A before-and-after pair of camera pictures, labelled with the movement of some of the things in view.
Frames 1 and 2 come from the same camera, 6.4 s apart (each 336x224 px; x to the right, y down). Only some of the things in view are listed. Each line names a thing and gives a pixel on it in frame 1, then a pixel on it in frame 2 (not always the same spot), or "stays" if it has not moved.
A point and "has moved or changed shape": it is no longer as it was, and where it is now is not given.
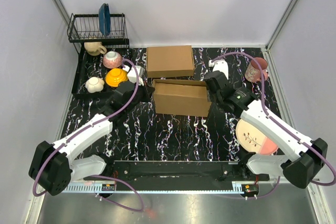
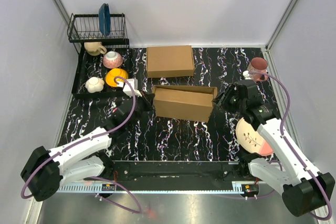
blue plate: x=104 y=19 stays
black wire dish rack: x=102 y=53 stays
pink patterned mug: x=253 y=72 stays
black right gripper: x=212 y=95 → x=220 y=100
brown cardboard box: x=180 y=98 has moved or changed shape
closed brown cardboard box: x=177 y=61 stays
